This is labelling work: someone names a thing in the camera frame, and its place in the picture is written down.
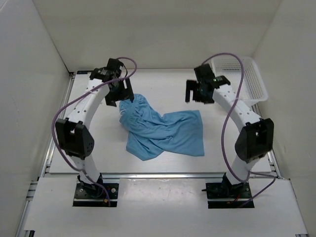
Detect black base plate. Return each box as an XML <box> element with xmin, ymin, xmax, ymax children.
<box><xmin>73</xmin><ymin>181</ymin><xmax>119</xmax><ymax>207</ymax></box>
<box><xmin>201</xmin><ymin>183</ymin><xmax>255</xmax><ymax>209</ymax></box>

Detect light blue shorts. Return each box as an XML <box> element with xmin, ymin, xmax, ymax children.
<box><xmin>119</xmin><ymin>94</ymin><xmax>204</xmax><ymax>161</ymax></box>

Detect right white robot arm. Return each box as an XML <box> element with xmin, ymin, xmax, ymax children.
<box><xmin>185</xmin><ymin>76</ymin><xmax>274</xmax><ymax>198</ymax></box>

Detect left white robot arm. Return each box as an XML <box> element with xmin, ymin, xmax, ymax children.
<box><xmin>51</xmin><ymin>60</ymin><xmax>134</xmax><ymax>198</ymax></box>

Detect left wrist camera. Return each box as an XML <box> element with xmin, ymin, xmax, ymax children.
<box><xmin>106</xmin><ymin>58</ymin><xmax>124</xmax><ymax>75</ymax></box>

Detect aluminium frame rail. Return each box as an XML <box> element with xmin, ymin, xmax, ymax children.
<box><xmin>21</xmin><ymin>69</ymin><xmax>307</xmax><ymax>237</ymax></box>

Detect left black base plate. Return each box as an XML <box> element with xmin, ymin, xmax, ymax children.
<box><xmin>73</xmin><ymin>181</ymin><xmax>119</xmax><ymax>207</ymax></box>

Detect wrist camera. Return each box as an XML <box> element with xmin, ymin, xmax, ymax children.
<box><xmin>106</xmin><ymin>58</ymin><xmax>124</xmax><ymax>75</ymax></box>
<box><xmin>194</xmin><ymin>64</ymin><xmax>215</xmax><ymax>83</ymax></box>

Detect white plastic basket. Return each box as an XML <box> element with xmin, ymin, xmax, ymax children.
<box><xmin>211</xmin><ymin>55</ymin><xmax>268</xmax><ymax>107</ymax></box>

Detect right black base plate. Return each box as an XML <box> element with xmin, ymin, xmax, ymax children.
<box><xmin>201</xmin><ymin>183</ymin><xmax>255</xmax><ymax>209</ymax></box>

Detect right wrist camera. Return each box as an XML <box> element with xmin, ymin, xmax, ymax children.
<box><xmin>194</xmin><ymin>64</ymin><xmax>215</xmax><ymax>83</ymax></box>

